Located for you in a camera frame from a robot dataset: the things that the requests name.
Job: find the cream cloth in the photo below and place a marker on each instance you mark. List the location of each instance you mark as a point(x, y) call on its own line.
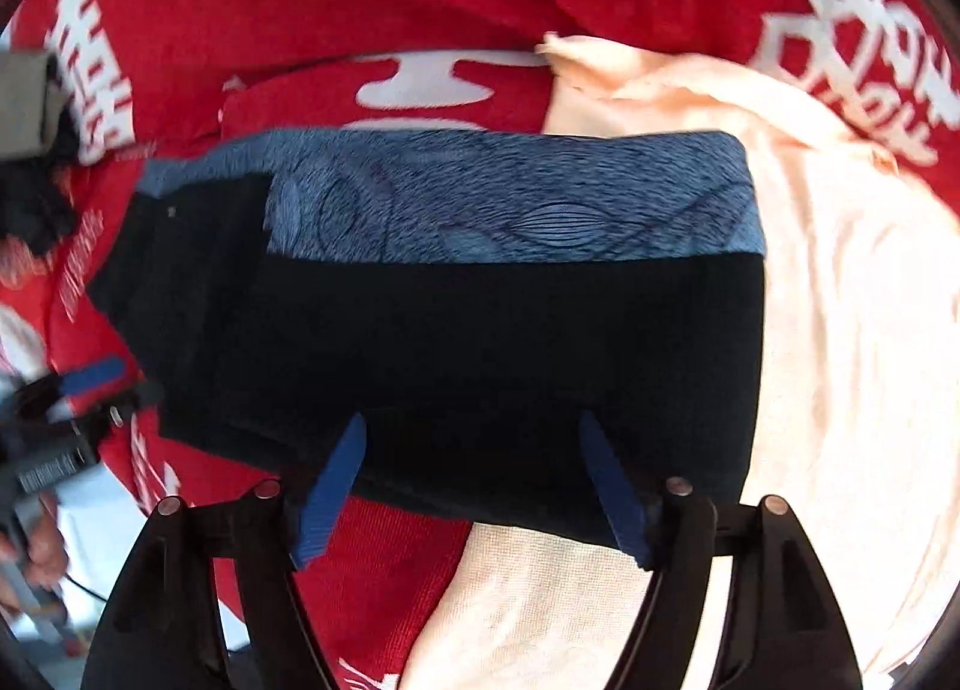
point(825, 360)

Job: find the person's left hand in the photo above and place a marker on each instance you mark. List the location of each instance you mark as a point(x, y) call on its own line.
point(45, 547)

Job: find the dark cloth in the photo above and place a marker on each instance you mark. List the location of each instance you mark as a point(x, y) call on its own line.
point(34, 202)

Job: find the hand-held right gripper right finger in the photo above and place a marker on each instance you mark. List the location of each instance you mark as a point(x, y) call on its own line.
point(611, 487)

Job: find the black pants with blue trim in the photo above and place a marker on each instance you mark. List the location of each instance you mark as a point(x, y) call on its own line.
point(487, 360)

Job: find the red printed blanket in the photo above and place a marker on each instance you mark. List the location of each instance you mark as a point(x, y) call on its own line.
point(337, 0)

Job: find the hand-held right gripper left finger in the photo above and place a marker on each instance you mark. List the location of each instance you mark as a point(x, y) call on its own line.
point(334, 487)

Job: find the grey cloth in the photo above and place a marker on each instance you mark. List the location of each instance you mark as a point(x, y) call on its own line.
point(26, 105)

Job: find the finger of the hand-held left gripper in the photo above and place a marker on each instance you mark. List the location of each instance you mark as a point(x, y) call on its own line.
point(94, 375)
point(135, 403)

